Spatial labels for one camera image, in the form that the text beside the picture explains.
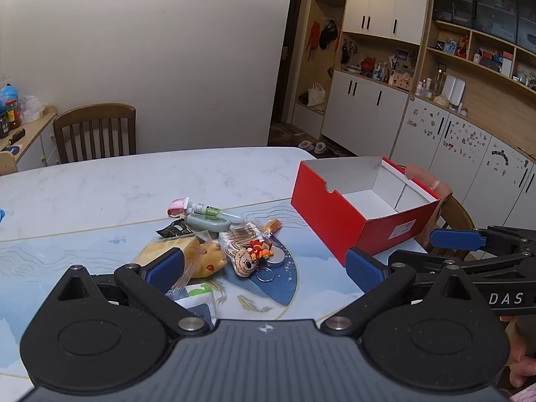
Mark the round-backed wooden chair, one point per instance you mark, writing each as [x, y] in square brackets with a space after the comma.
[458, 213]

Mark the black snack packet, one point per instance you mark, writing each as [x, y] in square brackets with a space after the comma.
[173, 229]

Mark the clear plastic bag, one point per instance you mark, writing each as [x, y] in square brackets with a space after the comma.
[31, 109]

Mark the sticker-covered white cabinet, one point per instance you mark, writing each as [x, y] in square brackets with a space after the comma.
[460, 159]

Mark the pink sachet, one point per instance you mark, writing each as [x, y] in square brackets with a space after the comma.
[178, 205]

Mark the packaged yellow cake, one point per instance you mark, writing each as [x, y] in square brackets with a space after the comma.
[167, 246]

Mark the blue dish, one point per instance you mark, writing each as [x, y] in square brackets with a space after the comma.
[13, 149]

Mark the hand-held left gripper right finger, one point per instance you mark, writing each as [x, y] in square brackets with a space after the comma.
[364, 270]

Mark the white glue tube green label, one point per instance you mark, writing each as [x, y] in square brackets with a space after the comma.
[209, 210]

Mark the blue globe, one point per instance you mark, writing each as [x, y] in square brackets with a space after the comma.
[8, 94]

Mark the grey slipper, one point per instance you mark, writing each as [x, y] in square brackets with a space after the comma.
[305, 146]
[321, 147]

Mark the white tote bag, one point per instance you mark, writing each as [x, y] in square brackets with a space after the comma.
[317, 96]

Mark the dark slatted wooden chair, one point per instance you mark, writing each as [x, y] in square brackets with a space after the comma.
[94, 113]

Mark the white green packet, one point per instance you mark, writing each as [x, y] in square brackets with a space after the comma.
[197, 295]

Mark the bag of cotton swabs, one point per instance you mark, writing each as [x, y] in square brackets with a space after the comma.
[240, 236]

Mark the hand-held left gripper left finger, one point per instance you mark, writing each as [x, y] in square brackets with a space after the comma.
[167, 266]

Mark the orange snack packet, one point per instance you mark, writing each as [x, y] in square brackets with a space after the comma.
[272, 226]

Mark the person's right hand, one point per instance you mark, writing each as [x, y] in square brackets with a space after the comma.
[525, 343]

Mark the red-capped jar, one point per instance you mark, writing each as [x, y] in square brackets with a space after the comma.
[13, 115]

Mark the yellow plush toy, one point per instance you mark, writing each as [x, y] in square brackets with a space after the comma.
[211, 259]

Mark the red cardboard box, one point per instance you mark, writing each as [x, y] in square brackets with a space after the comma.
[335, 217]

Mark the patterned rug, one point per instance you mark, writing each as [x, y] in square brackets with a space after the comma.
[284, 134]

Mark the pink towel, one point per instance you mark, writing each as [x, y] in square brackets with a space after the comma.
[423, 173]

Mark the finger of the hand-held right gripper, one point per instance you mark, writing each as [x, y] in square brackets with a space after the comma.
[456, 238]
[423, 261]

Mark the dark door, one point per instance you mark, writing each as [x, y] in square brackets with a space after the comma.
[289, 71]

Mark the black yellow screwdriver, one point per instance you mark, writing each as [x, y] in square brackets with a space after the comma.
[12, 138]

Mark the round silver tin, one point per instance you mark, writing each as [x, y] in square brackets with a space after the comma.
[278, 257]

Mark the white lower cabinet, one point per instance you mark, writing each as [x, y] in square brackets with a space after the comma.
[364, 113]

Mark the wooden sideboard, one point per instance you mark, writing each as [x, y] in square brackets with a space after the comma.
[37, 142]

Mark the wooden wall shelf unit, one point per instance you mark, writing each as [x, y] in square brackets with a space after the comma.
[490, 88]

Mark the grey-green oval case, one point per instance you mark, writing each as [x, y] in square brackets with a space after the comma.
[205, 222]

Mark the white upper cabinet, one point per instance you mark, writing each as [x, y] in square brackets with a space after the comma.
[377, 0]

